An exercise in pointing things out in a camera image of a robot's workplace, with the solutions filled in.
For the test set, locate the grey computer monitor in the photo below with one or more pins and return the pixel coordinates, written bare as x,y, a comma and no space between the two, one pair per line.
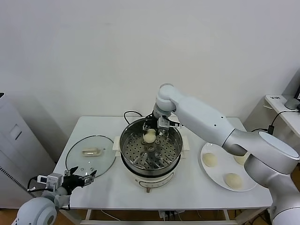
294,82

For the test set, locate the white electric cooker base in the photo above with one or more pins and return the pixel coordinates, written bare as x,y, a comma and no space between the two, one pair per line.
153,183

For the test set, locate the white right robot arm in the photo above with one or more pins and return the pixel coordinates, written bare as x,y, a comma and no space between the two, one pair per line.
206,112

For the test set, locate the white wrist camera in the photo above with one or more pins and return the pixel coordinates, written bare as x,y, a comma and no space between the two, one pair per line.
54,180
163,123

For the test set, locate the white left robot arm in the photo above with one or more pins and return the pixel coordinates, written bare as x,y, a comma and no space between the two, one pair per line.
39,211

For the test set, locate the white table frame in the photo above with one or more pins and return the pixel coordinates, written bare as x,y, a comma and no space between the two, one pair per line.
87,214

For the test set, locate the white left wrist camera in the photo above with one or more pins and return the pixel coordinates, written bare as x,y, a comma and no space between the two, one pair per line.
54,180

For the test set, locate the perforated steel steamer basket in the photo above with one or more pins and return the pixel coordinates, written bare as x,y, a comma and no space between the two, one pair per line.
127,140

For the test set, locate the white steamed baozi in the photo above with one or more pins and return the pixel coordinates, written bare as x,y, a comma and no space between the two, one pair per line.
209,159
233,181
150,138
239,160

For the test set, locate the white round plate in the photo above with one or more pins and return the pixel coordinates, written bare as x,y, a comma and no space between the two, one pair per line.
218,174

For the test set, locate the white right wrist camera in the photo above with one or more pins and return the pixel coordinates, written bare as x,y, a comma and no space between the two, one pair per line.
163,123

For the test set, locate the white cabinet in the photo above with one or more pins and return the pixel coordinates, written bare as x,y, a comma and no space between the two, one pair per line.
14,150

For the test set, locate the white power strip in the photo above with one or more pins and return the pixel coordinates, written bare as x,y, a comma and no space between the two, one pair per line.
168,215

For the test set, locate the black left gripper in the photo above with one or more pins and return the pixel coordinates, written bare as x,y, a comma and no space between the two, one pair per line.
72,182

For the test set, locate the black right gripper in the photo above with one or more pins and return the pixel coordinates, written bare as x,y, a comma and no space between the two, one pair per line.
152,120

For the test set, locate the grey round desk gadget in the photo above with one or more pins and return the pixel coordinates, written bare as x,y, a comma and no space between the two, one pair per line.
291,103

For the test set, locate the black adapter box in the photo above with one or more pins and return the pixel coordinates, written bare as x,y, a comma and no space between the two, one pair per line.
271,129

